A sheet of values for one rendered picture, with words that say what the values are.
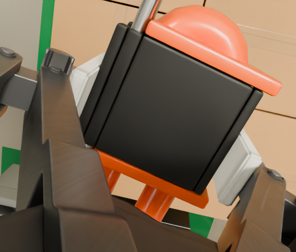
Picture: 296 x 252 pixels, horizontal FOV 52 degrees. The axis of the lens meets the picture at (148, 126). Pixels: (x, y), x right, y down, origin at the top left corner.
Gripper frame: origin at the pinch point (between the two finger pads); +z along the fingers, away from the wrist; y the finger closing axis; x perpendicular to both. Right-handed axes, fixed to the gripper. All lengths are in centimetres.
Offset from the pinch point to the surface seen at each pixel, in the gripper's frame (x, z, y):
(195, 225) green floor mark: -87, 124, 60
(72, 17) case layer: -7, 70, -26
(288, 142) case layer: -12, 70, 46
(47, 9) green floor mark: -17, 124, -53
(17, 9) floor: -22, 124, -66
